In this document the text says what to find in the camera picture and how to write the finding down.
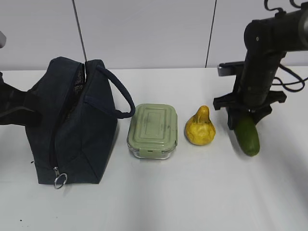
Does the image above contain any green lid glass food container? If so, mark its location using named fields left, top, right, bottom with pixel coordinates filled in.
left=127, top=103, right=178, bottom=160

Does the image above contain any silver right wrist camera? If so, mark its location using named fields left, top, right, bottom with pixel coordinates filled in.
left=217, top=61, right=244, bottom=77

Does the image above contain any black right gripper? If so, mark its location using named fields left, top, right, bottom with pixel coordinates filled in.
left=213, top=90, right=287, bottom=130

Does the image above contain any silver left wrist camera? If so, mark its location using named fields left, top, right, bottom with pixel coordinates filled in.
left=0, top=31, right=7, bottom=48

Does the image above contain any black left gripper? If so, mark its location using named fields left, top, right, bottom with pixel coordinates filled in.
left=24, top=91, right=43, bottom=127

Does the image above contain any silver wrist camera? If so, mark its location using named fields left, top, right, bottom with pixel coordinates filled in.
left=0, top=31, right=7, bottom=48
left=217, top=61, right=244, bottom=77

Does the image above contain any dark navy fabric lunch bag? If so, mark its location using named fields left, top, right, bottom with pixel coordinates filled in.
left=26, top=57, right=135, bottom=189

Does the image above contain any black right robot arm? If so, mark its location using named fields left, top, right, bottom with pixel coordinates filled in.
left=213, top=1, right=308, bottom=130

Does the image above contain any green cucumber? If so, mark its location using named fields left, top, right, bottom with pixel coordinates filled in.
left=234, top=115, right=260, bottom=156

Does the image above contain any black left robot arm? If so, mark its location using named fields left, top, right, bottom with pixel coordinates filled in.
left=0, top=77, right=42, bottom=127

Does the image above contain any yellow pear-shaped gourd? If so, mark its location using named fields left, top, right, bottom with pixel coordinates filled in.
left=184, top=105, right=216, bottom=146

